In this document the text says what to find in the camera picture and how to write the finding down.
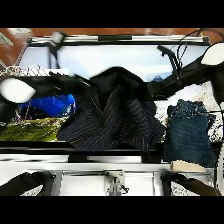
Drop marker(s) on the navy striped shirt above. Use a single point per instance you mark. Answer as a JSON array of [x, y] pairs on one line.
[[113, 123]]

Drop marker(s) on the beige flat pad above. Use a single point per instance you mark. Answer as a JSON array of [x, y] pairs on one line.
[[186, 166]]

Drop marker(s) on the blue jeans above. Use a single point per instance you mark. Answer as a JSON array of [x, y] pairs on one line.
[[190, 136]]

